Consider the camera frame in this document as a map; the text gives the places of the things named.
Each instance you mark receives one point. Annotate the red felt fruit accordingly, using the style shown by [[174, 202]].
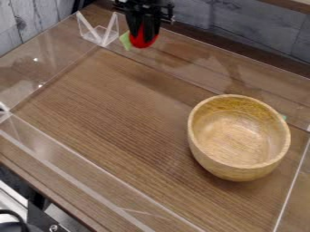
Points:
[[135, 41]]

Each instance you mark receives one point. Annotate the clear acrylic tray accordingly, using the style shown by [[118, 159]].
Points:
[[94, 132]]

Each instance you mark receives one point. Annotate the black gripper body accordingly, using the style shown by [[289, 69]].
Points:
[[158, 7]]

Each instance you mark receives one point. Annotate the black metal clamp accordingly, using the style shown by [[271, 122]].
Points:
[[20, 217]]

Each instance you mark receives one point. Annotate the light wooden bowl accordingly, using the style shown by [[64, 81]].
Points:
[[238, 137]]

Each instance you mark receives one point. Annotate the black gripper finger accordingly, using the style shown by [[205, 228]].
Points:
[[134, 21], [152, 23]]

